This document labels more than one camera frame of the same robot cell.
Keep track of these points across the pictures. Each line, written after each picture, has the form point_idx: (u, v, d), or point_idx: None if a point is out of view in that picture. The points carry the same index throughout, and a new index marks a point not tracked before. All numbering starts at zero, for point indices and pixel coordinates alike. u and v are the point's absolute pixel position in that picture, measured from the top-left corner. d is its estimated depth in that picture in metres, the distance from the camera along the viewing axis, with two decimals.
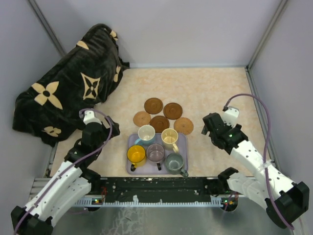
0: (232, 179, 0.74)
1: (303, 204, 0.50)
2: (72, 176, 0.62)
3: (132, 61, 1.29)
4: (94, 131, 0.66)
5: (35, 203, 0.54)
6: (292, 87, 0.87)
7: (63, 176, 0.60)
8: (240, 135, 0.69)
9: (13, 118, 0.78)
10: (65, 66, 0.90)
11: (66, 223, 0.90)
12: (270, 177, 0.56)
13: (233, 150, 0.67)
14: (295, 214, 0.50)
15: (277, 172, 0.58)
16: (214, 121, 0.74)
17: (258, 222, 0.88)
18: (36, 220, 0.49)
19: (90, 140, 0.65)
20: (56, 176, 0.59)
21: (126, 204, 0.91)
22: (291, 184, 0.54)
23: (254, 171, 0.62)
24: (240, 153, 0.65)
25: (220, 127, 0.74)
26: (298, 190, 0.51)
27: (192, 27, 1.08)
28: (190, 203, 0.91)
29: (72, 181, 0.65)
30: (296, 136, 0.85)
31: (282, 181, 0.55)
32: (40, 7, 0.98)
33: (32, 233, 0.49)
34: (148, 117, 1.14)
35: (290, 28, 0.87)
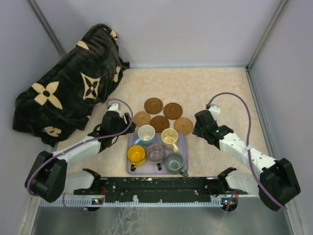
0: (229, 177, 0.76)
1: (291, 182, 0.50)
2: (92, 148, 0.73)
3: (132, 61, 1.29)
4: (113, 117, 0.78)
5: (63, 150, 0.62)
6: (291, 86, 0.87)
7: (88, 142, 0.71)
8: (226, 129, 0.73)
9: (13, 118, 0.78)
10: (65, 66, 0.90)
11: (66, 223, 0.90)
12: (252, 157, 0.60)
13: (220, 142, 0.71)
14: (285, 193, 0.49)
15: (259, 153, 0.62)
16: (205, 117, 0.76)
17: (258, 223, 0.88)
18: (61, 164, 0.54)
19: (109, 124, 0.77)
20: (82, 140, 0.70)
21: (126, 204, 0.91)
22: (273, 162, 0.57)
23: (239, 156, 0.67)
24: (226, 144, 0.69)
25: (211, 124, 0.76)
26: (281, 166, 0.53)
27: (192, 27, 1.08)
28: (190, 202, 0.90)
29: (87, 155, 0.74)
30: (296, 136, 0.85)
31: (265, 161, 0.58)
32: (40, 7, 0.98)
33: (53, 177, 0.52)
34: (148, 117, 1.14)
35: (290, 28, 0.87)
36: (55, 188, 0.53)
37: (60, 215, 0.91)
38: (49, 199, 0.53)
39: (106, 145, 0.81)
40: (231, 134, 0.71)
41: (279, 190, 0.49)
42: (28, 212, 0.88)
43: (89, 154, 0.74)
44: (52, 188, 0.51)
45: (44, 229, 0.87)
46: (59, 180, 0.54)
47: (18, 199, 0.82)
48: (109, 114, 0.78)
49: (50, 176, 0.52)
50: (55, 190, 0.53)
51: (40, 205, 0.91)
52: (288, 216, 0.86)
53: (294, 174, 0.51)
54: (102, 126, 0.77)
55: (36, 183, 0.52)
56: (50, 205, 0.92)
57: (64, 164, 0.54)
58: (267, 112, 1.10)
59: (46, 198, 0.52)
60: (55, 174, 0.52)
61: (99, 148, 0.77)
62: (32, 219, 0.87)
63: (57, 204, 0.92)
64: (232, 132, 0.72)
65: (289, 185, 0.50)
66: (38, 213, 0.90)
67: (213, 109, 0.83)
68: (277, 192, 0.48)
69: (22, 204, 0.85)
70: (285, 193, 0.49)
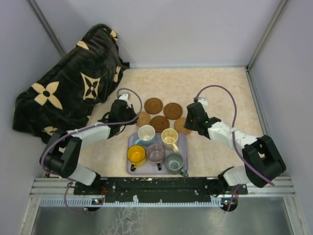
0: (226, 174, 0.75)
1: (275, 158, 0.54)
2: (101, 132, 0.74)
3: (132, 61, 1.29)
4: (122, 105, 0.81)
5: (77, 130, 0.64)
6: (291, 86, 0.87)
7: (100, 127, 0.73)
8: (215, 120, 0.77)
9: (13, 118, 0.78)
10: (65, 66, 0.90)
11: (66, 223, 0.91)
12: (236, 138, 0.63)
13: (208, 130, 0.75)
14: (269, 168, 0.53)
15: (242, 134, 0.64)
16: (196, 109, 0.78)
17: (258, 223, 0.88)
18: (76, 140, 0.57)
19: (117, 111, 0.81)
20: (94, 125, 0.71)
21: (126, 204, 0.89)
22: (255, 139, 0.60)
23: (226, 140, 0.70)
24: (214, 131, 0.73)
25: (201, 115, 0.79)
26: (263, 143, 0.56)
27: (192, 27, 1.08)
28: (190, 203, 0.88)
29: (96, 140, 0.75)
30: (296, 136, 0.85)
31: (248, 139, 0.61)
32: (40, 7, 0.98)
33: (69, 152, 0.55)
34: (148, 117, 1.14)
35: (290, 28, 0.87)
36: (68, 164, 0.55)
37: (61, 215, 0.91)
38: (63, 176, 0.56)
39: (116, 132, 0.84)
40: (219, 124, 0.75)
41: (262, 165, 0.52)
42: (29, 212, 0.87)
43: (98, 139, 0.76)
44: (67, 164, 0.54)
45: (44, 228, 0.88)
46: (74, 156, 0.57)
47: (18, 199, 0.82)
48: (118, 102, 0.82)
49: (66, 152, 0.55)
50: (69, 166, 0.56)
51: (40, 206, 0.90)
52: (288, 216, 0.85)
53: (276, 150, 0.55)
54: (111, 114, 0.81)
55: (50, 160, 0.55)
56: (50, 205, 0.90)
57: (79, 141, 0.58)
58: (267, 112, 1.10)
59: (60, 173, 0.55)
60: (71, 149, 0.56)
61: (108, 134, 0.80)
62: (32, 218, 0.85)
63: (57, 204, 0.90)
64: (220, 122, 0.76)
65: (274, 161, 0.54)
66: (38, 213, 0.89)
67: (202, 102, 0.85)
68: (260, 167, 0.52)
69: (22, 204, 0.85)
70: (269, 168, 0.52)
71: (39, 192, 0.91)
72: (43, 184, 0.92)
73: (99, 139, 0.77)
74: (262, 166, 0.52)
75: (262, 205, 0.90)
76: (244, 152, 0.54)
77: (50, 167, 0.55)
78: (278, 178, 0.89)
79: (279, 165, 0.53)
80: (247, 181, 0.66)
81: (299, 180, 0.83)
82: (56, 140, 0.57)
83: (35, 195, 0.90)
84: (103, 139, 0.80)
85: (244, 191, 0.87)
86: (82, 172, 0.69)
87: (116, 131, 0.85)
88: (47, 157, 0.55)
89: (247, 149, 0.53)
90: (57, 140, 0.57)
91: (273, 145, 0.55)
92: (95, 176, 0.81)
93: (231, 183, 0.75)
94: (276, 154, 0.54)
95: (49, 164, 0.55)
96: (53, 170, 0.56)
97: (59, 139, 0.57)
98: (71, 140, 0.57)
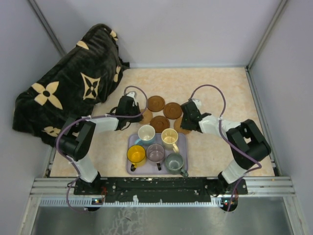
0: (224, 171, 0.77)
1: (258, 140, 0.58)
2: (110, 123, 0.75)
3: (132, 61, 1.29)
4: (129, 100, 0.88)
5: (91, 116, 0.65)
6: (291, 86, 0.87)
7: (109, 117, 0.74)
8: (206, 114, 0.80)
9: (13, 118, 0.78)
10: (65, 66, 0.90)
11: (66, 223, 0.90)
12: (222, 124, 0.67)
13: (199, 124, 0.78)
14: (253, 148, 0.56)
15: (227, 122, 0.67)
16: (188, 106, 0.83)
17: (258, 223, 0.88)
18: (90, 124, 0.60)
19: (124, 106, 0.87)
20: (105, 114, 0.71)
21: (126, 204, 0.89)
22: (239, 123, 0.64)
23: (215, 129, 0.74)
24: (204, 123, 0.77)
25: (194, 112, 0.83)
26: (246, 126, 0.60)
27: (191, 27, 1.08)
28: (190, 203, 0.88)
29: (104, 129, 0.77)
30: (295, 136, 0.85)
31: (232, 124, 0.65)
32: (40, 7, 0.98)
33: (85, 133, 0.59)
34: (150, 115, 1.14)
35: (290, 28, 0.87)
36: (82, 145, 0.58)
37: (60, 216, 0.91)
38: (77, 157, 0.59)
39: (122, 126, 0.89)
40: (209, 116, 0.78)
41: (246, 145, 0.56)
42: (29, 212, 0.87)
43: (106, 128, 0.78)
44: (81, 145, 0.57)
45: (44, 228, 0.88)
46: (87, 139, 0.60)
47: (18, 199, 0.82)
48: (125, 98, 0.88)
49: (80, 134, 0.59)
50: (82, 148, 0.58)
51: (40, 206, 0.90)
52: (288, 216, 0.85)
53: (258, 132, 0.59)
54: (119, 108, 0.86)
55: (64, 142, 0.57)
56: (50, 205, 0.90)
57: (94, 125, 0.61)
58: (267, 112, 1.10)
59: (75, 155, 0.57)
60: (86, 132, 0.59)
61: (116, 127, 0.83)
62: (32, 218, 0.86)
63: (57, 204, 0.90)
64: (211, 115, 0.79)
65: (258, 142, 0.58)
66: (37, 214, 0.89)
67: (196, 103, 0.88)
68: (244, 147, 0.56)
69: (22, 204, 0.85)
70: (253, 148, 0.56)
71: (39, 192, 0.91)
72: (43, 184, 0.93)
73: (107, 129, 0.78)
74: (246, 146, 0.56)
75: (262, 205, 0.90)
76: (229, 134, 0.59)
77: (65, 150, 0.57)
78: (277, 179, 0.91)
79: (263, 145, 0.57)
80: (239, 172, 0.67)
81: (299, 181, 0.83)
82: (71, 123, 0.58)
83: (35, 195, 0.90)
84: (111, 129, 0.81)
85: (244, 191, 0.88)
86: (85, 165, 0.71)
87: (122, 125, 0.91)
88: (61, 140, 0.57)
89: (230, 131, 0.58)
90: (72, 123, 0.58)
91: (256, 127, 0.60)
92: (96, 175, 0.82)
93: (229, 180, 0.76)
94: (258, 135, 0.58)
95: (64, 147, 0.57)
96: (67, 152, 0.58)
97: (75, 122, 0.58)
98: (86, 123, 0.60)
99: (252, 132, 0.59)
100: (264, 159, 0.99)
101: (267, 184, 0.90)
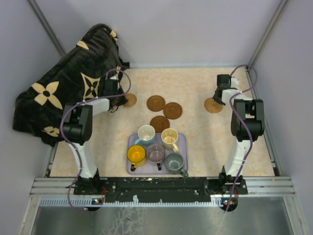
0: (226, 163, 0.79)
1: (257, 118, 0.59)
2: (102, 104, 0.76)
3: (132, 61, 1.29)
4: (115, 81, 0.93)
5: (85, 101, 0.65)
6: (291, 85, 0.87)
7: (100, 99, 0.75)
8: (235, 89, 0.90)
9: (13, 118, 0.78)
10: (65, 66, 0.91)
11: (65, 223, 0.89)
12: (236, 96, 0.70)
13: (223, 92, 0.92)
14: (250, 122, 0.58)
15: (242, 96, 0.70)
16: (222, 78, 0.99)
17: (259, 223, 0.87)
18: (87, 107, 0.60)
19: (111, 86, 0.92)
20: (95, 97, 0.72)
21: (126, 204, 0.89)
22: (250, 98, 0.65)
23: None
24: (225, 92, 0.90)
25: (225, 84, 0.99)
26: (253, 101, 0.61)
27: (192, 27, 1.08)
28: (190, 203, 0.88)
29: (98, 112, 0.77)
30: (295, 135, 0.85)
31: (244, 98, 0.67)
32: (40, 6, 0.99)
33: (85, 116, 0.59)
34: (135, 98, 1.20)
35: (290, 28, 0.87)
36: (87, 128, 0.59)
37: (60, 216, 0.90)
38: (83, 140, 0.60)
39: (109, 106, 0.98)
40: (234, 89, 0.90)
41: (245, 115, 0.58)
42: (29, 212, 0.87)
43: (100, 112, 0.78)
44: (86, 127, 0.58)
45: (43, 229, 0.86)
46: (89, 121, 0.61)
47: (17, 199, 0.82)
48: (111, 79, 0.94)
49: (82, 118, 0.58)
50: (87, 129, 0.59)
51: (40, 206, 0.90)
52: (288, 216, 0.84)
53: (261, 111, 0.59)
54: (106, 90, 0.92)
55: (68, 129, 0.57)
56: (50, 205, 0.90)
57: (91, 106, 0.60)
58: (267, 112, 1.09)
59: (82, 138, 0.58)
60: (85, 116, 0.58)
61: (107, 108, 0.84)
62: (31, 219, 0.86)
63: (57, 204, 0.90)
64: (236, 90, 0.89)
65: (256, 120, 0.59)
66: (37, 214, 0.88)
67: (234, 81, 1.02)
68: (243, 118, 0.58)
69: (21, 204, 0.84)
70: (249, 122, 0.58)
71: (39, 191, 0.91)
72: (43, 184, 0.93)
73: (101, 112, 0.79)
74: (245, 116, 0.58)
75: (262, 205, 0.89)
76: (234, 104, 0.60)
77: (71, 135, 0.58)
78: (277, 179, 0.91)
79: (259, 125, 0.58)
80: (235, 155, 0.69)
81: (300, 181, 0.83)
82: (68, 110, 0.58)
83: (35, 195, 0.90)
84: (104, 111, 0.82)
85: (244, 191, 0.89)
86: (88, 155, 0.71)
87: (113, 104, 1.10)
88: (65, 128, 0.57)
89: (237, 100, 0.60)
90: (69, 110, 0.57)
91: (263, 107, 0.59)
92: (96, 172, 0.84)
93: (228, 171, 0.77)
94: (260, 115, 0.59)
95: (70, 133, 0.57)
96: (74, 138, 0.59)
97: (71, 108, 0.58)
98: (83, 107, 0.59)
99: (256, 109, 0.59)
100: (263, 159, 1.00)
101: (267, 184, 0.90)
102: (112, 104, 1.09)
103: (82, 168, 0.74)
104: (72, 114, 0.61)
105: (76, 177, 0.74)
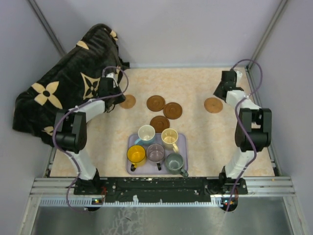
0: (227, 165, 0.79)
1: (264, 129, 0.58)
2: (97, 106, 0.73)
3: (132, 61, 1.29)
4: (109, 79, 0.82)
5: (78, 106, 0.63)
6: (291, 85, 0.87)
7: (94, 102, 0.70)
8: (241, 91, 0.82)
9: (13, 118, 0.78)
10: (65, 66, 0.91)
11: (65, 223, 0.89)
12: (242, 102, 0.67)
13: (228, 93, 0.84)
14: (256, 133, 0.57)
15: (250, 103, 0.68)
16: (228, 75, 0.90)
17: (259, 223, 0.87)
18: (80, 116, 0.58)
19: (106, 85, 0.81)
20: (89, 100, 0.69)
21: (126, 204, 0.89)
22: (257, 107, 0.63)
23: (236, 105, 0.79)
24: (231, 94, 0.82)
25: (230, 82, 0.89)
26: (261, 111, 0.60)
27: (191, 27, 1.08)
28: (189, 203, 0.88)
29: (92, 115, 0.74)
30: (295, 135, 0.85)
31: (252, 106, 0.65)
32: (40, 6, 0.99)
33: (78, 125, 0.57)
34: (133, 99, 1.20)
35: (290, 28, 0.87)
36: (80, 136, 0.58)
37: (60, 216, 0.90)
38: (78, 148, 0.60)
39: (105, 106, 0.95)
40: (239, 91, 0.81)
41: (251, 126, 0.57)
42: (28, 212, 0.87)
43: (96, 114, 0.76)
44: (79, 136, 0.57)
45: (43, 229, 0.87)
46: (83, 128, 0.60)
47: (17, 199, 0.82)
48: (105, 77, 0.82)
49: (75, 127, 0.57)
50: (80, 138, 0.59)
51: (40, 206, 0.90)
52: (288, 216, 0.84)
53: (269, 122, 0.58)
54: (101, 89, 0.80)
55: (61, 139, 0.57)
56: (50, 205, 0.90)
57: (84, 114, 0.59)
58: None
59: (76, 147, 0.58)
60: (78, 123, 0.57)
61: (101, 109, 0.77)
62: (31, 219, 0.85)
63: (57, 204, 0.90)
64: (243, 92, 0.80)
65: (262, 131, 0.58)
66: (37, 214, 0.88)
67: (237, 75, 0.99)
68: (248, 129, 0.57)
69: (21, 204, 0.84)
70: (255, 133, 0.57)
71: (39, 192, 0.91)
72: (43, 184, 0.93)
73: (97, 114, 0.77)
74: (251, 127, 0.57)
75: (262, 205, 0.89)
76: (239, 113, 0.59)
77: (64, 144, 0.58)
78: (277, 179, 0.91)
79: (266, 137, 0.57)
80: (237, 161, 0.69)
81: (300, 181, 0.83)
82: (61, 119, 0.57)
83: (35, 195, 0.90)
84: (100, 113, 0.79)
85: (244, 191, 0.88)
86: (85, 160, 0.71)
87: (109, 104, 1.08)
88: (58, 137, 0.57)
89: (243, 109, 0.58)
90: (62, 118, 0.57)
91: (270, 118, 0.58)
92: (96, 172, 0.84)
93: (228, 174, 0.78)
94: (267, 126, 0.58)
95: (63, 142, 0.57)
96: (68, 147, 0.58)
97: (63, 117, 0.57)
98: (76, 115, 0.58)
99: (263, 120, 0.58)
100: (263, 159, 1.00)
101: (267, 184, 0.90)
102: (108, 105, 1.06)
103: (80, 171, 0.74)
104: (64, 122, 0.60)
105: (76, 177, 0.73)
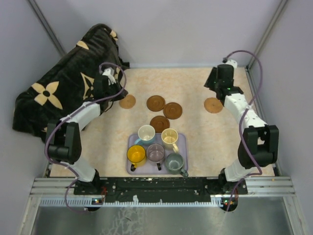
0: (227, 169, 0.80)
1: (270, 150, 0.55)
2: (92, 111, 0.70)
3: (132, 61, 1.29)
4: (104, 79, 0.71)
5: (70, 115, 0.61)
6: (291, 86, 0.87)
7: (89, 106, 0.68)
8: (237, 91, 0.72)
9: (13, 118, 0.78)
10: (66, 66, 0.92)
11: (65, 223, 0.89)
12: (246, 116, 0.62)
13: (226, 98, 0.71)
14: (261, 152, 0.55)
15: (255, 115, 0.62)
16: (226, 71, 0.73)
17: (258, 223, 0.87)
18: (73, 126, 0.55)
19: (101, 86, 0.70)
20: (83, 105, 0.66)
21: (126, 204, 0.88)
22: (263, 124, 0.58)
23: (236, 113, 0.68)
24: (230, 100, 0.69)
25: (227, 81, 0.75)
26: (268, 129, 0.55)
27: (191, 27, 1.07)
28: (190, 203, 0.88)
29: (87, 121, 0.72)
30: (295, 136, 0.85)
31: (256, 121, 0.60)
32: (40, 6, 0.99)
33: (71, 135, 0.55)
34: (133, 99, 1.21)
35: (290, 28, 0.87)
36: (74, 148, 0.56)
37: (60, 216, 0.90)
38: (72, 160, 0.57)
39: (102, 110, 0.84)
40: (238, 95, 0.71)
41: (256, 147, 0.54)
42: (29, 212, 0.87)
43: (90, 119, 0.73)
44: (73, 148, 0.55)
45: (43, 229, 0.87)
46: (76, 138, 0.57)
47: (17, 199, 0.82)
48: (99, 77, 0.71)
49: (67, 138, 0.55)
50: (74, 149, 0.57)
51: (40, 206, 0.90)
52: (288, 216, 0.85)
53: (276, 142, 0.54)
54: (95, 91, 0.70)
55: (55, 151, 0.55)
56: (50, 205, 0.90)
57: (77, 124, 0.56)
58: (267, 112, 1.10)
59: (70, 159, 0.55)
60: (72, 134, 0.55)
61: (98, 112, 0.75)
62: (32, 219, 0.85)
63: (57, 204, 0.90)
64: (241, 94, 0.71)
65: (268, 151, 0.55)
66: (38, 214, 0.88)
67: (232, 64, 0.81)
68: (254, 151, 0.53)
69: (21, 204, 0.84)
70: (259, 153, 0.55)
71: (39, 192, 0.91)
72: (43, 184, 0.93)
73: (92, 119, 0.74)
74: (256, 149, 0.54)
75: (262, 205, 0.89)
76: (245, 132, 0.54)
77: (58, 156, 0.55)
78: (277, 179, 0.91)
79: (271, 155, 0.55)
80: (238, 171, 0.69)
81: (299, 181, 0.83)
82: (53, 130, 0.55)
83: (35, 195, 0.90)
84: (95, 117, 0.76)
85: (244, 191, 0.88)
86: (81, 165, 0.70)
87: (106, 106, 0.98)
88: (52, 149, 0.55)
89: (248, 129, 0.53)
90: (54, 129, 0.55)
91: (277, 137, 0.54)
92: (95, 173, 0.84)
93: (229, 178, 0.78)
94: (273, 146, 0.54)
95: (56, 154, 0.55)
96: (61, 159, 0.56)
97: (55, 129, 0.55)
98: (68, 126, 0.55)
99: (270, 140, 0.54)
100: None
101: (268, 184, 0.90)
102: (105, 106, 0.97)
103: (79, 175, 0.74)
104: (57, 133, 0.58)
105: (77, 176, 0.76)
